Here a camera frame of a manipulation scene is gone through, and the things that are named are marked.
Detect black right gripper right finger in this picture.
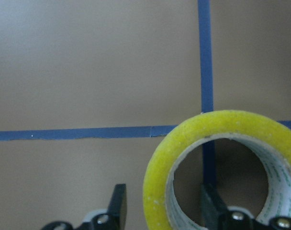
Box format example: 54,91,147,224
201,184,228,230

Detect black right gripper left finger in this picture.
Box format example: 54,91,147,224
104,184,126,230

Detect yellow tape roll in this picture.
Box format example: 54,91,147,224
143,110,291,230

